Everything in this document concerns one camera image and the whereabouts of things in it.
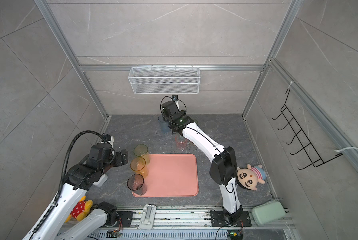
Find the tall yellow glass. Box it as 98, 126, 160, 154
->
130, 157, 149, 178

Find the tall dark grey glass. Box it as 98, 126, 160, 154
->
127, 174, 147, 196

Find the mint green box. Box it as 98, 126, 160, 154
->
252, 200, 286, 225

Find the white clamp on rail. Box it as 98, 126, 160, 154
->
139, 204, 157, 230

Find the pink tray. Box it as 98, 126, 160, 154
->
133, 154, 199, 198

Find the pink glass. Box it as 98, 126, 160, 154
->
175, 135, 189, 150

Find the white timer device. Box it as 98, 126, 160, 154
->
93, 174, 108, 187

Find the tall blue glass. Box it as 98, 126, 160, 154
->
158, 115, 171, 133

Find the white wire basket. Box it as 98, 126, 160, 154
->
128, 67, 201, 95

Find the tall green glass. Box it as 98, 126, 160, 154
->
134, 144, 150, 165

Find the doll plush toy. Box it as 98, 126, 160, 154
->
237, 164, 267, 191

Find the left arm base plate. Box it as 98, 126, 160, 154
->
105, 211, 134, 228

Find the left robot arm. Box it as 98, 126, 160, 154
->
24, 131, 128, 240

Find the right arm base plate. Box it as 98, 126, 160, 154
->
209, 210, 252, 227

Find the black wall hook rack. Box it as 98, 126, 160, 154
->
271, 89, 343, 171

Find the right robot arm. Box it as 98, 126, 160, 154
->
160, 95, 243, 226

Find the yellow plush toy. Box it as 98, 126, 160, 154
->
65, 196, 93, 223

